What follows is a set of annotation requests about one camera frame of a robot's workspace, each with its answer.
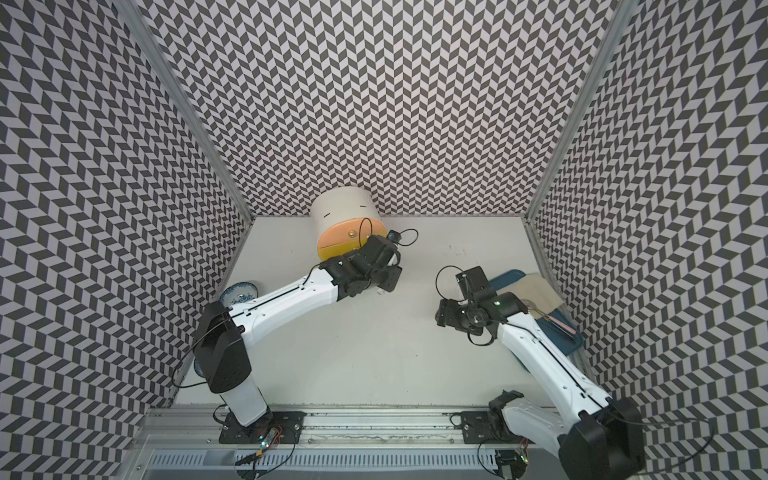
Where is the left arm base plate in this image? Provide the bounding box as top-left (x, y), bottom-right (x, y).
top-left (218, 411), bottom-right (306, 445)

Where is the white round drawer cabinet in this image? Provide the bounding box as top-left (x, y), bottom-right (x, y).
top-left (310, 186), bottom-right (381, 240)

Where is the beige cloth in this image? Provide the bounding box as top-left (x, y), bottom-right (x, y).
top-left (501, 274), bottom-right (565, 319)

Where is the teal cutting board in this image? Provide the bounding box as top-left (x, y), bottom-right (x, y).
top-left (489, 269), bottom-right (584, 356)

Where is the blue patterned bowl far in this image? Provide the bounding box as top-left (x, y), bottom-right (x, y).
top-left (219, 281), bottom-right (259, 307)

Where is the yellow drawer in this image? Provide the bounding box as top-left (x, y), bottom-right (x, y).
top-left (318, 240), bottom-right (358, 262)

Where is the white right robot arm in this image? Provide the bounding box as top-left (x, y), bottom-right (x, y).
top-left (435, 267), bottom-right (646, 479)

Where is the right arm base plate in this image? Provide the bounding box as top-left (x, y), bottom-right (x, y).
top-left (458, 411), bottom-right (523, 445)

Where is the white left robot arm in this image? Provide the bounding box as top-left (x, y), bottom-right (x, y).
top-left (191, 235), bottom-right (402, 427)

